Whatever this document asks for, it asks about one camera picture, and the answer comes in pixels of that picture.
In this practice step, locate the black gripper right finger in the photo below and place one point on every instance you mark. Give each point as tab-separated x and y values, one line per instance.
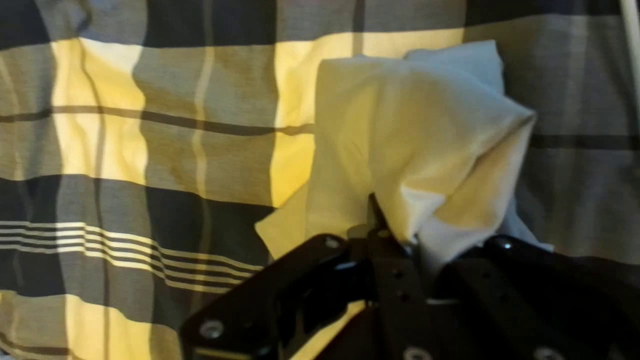
533	306

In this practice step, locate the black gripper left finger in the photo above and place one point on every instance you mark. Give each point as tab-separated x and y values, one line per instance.
392	300

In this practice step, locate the grey cloth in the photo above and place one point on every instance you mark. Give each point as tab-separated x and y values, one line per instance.
413	147
467	56

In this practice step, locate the plaid comforter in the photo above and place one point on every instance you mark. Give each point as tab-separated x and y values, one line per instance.
133	132

